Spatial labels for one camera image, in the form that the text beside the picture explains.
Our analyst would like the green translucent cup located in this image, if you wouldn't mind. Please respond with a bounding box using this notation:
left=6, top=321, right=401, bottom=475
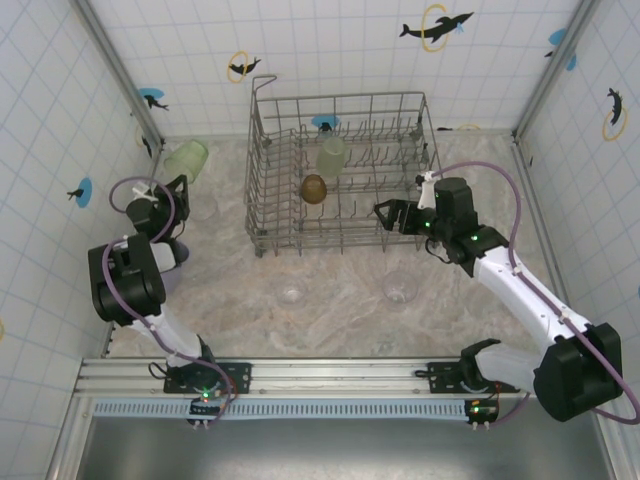
left=163, top=139, right=210, bottom=181

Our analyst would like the lavender plastic cup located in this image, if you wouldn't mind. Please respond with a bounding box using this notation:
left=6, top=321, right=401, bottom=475
left=159, top=238, right=193, bottom=297

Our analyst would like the wide clear faceted glass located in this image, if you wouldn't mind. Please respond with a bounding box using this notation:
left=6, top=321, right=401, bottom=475
left=381, top=270, right=420, bottom=309

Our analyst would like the frosted pale plastic cup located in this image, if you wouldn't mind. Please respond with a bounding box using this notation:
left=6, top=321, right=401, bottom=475
left=314, top=135, right=347, bottom=176

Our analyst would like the amber translucent cup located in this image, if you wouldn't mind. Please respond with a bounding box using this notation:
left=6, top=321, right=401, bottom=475
left=300, top=173, right=329, bottom=205

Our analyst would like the grey wire dish rack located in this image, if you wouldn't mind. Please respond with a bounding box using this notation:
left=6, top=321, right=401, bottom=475
left=243, top=74, right=444, bottom=259

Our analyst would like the blue circle shark sticker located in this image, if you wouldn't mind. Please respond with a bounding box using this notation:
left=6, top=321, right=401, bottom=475
left=137, top=87, right=170, bottom=112

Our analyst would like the black controller circuit board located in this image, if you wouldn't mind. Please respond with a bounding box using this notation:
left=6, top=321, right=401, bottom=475
left=463, top=397, right=501, bottom=432
left=187, top=387, right=227, bottom=430

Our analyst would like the steel sheet panel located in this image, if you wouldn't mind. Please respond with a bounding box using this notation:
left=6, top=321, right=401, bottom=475
left=82, top=417, right=619, bottom=480

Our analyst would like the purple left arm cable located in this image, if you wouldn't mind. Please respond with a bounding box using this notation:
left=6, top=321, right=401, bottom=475
left=102, top=177, right=236, bottom=426

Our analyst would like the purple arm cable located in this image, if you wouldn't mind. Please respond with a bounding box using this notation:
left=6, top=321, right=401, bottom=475
left=102, top=177, right=236, bottom=426
left=432, top=160, right=640, bottom=429

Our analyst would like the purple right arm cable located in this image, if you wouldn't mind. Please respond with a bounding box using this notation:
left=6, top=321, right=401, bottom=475
left=432, top=160, right=640, bottom=429

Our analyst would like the aluminium side rail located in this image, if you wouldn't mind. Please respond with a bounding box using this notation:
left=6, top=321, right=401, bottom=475
left=512, top=139, right=587, bottom=357
left=102, top=144, right=165, bottom=359

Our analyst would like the seal yellow ring sticker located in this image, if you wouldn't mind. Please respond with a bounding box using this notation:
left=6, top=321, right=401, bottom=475
left=227, top=50, right=263, bottom=84

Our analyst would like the aluminium corner post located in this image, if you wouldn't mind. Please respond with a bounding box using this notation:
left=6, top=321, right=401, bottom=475
left=512, top=0, right=601, bottom=141
left=73, top=0, right=166, bottom=151

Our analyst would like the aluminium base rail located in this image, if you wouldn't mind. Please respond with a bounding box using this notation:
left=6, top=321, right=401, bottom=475
left=73, top=355, right=624, bottom=400

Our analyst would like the dolphin whale yellow ring sticker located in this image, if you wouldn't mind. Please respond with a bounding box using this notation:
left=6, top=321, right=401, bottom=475
left=398, top=3, right=475, bottom=54

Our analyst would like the lizard yellow ring sticker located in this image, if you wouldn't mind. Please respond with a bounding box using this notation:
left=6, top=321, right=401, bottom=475
left=601, top=87, right=629, bottom=143

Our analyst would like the pale blue slotted cable duct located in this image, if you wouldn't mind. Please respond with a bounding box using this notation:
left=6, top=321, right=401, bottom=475
left=92, top=398, right=501, bottom=420

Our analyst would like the blue patch wall sticker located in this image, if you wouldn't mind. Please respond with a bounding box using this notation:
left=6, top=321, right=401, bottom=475
left=543, top=27, right=579, bottom=72

